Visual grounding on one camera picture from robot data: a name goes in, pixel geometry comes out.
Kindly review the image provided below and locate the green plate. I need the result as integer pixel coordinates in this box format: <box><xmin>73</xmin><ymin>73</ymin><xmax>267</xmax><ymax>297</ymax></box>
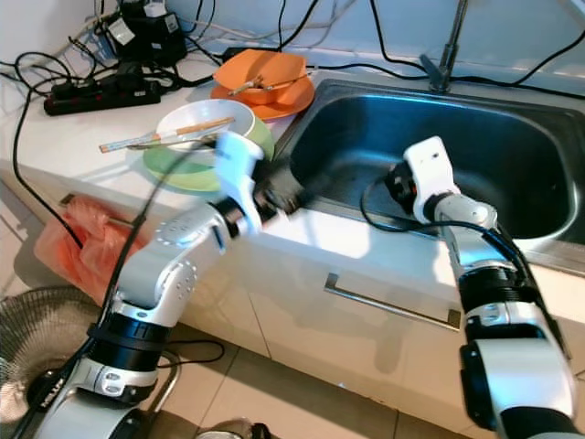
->
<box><xmin>144</xmin><ymin>119</ymin><xmax>275</xmax><ymax>193</ymax></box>

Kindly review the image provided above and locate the floor fan with wire grille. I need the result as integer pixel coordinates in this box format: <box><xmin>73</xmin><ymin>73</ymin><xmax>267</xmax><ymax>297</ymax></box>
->
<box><xmin>0</xmin><ymin>285</ymin><xmax>179</xmax><ymax>439</ymax></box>

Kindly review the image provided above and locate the pink plastic bag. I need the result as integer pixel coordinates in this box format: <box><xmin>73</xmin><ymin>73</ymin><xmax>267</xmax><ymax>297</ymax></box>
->
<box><xmin>35</xmin><ymin>197</ymin><xmax>147</xmax><ymax>307</ymax></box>

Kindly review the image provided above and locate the metal faucet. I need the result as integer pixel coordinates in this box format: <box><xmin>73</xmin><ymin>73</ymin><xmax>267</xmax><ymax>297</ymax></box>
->
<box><xmin>419</xmin><ymin>0</ymin><xmax>472</xmax><ymax>92</ymax></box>

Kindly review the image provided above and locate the metal spoon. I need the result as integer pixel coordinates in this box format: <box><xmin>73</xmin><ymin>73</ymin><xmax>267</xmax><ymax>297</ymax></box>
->
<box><xmin>128</xmin><ymin>131</ymin><xmax>225</xmax><ymax>152</ymax></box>

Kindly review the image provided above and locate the black power strip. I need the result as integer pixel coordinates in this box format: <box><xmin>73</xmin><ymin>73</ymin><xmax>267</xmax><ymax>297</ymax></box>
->
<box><xmin>44</xmin><ymin>75</ymin><xmax>161</xmax><ymax>116</ymax></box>

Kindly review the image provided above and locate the grey robot foot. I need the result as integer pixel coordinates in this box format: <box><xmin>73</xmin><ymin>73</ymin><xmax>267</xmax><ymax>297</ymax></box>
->
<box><xmin>197</xmin><ymin>419</ymin><xmax>271</xmax><ymax>439</ymax></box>

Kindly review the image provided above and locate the orange bowl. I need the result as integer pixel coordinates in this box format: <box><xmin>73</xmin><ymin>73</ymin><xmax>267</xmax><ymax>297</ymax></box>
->
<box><xmin>215</xmin><ymin>48</ymin><xmax>310</xmax><ymax>103</ymax></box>

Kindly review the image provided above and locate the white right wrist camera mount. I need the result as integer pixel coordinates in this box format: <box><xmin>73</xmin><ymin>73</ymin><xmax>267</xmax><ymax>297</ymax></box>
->
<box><xmin>404</xmin><ymin>135</ymin><xmax>463</xmax><ymax>223</ymax></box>

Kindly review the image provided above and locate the orange plate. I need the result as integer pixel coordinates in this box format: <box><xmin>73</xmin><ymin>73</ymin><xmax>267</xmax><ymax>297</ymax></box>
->
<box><xmin>210</xmin><ymin>73</ymin><xmax>316</xmax><ymax>122</ymax></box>

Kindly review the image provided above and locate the small black power plug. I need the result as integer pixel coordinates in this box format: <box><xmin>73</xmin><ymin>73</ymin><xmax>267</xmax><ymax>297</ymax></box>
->
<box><xmin>219</xmin><ymin>46</ymin><xmax>261</xmax><ymax>61</ymax></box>

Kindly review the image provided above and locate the wooden chopstick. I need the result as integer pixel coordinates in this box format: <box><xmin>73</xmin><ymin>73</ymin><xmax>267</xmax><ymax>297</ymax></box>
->
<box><xmin>99</xmin><ymin>116</ymin><xmax>237</xmax><ymax>154</ymax></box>
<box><xmin>99</xmin><ymin>117</ymin><xmax>237</xmax><ymax>155</ymax></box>

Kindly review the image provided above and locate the white kitchen cabinet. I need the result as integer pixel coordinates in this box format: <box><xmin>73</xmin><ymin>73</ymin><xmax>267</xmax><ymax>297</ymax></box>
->
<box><xmin>0</xmin><ymin>174</ymin><xmax>513</xmax><ymax>439</ymax></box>

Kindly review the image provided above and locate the white bowl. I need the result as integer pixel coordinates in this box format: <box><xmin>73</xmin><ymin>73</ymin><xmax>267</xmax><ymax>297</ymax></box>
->
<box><xmin>157</xmin><ymin>99</ymin><xmax>257</xmax><ymax>166</ymax></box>

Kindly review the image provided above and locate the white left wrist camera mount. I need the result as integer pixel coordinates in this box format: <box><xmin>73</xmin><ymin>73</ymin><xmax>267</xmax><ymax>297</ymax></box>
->
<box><xmin>215</xmin><ymin>131</ymin><xmax>271</xmax><ymax>234</ymax></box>

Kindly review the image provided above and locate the stainless steel sink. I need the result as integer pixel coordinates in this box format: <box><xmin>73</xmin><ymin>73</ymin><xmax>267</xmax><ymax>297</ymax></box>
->
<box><xmin>274</xmin><ymin>78</ymin><xmax>585</xmax><ymax>275</ymax></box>

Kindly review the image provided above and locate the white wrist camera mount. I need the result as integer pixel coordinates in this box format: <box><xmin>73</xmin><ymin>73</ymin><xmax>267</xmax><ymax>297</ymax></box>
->
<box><xmin>404</xmin><ymin>135</ymin><xmax>463</xmax><ymax>223</ymax></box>
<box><xmin>215</xmin><ymin>131</ymin><xmax>271</xmax><ymax>234</ymax></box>

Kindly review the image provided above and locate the silver cabinet handle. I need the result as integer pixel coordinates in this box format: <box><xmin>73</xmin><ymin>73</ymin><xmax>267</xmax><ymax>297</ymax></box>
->
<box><xmin>59</xmin><ymin>192</ymin><xmax>111</xmax><ymax>217</ymax></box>
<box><xmin>324</xmin><ymin>273</ymin><xmax>463</xmax><ymax>330</ymax></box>

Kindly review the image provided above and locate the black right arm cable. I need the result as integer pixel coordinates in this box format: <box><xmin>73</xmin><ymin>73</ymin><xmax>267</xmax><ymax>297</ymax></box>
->
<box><xmin>359</xmin><ymin>174</ymin><xmax>563</xmax><ymax>348</ymax></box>

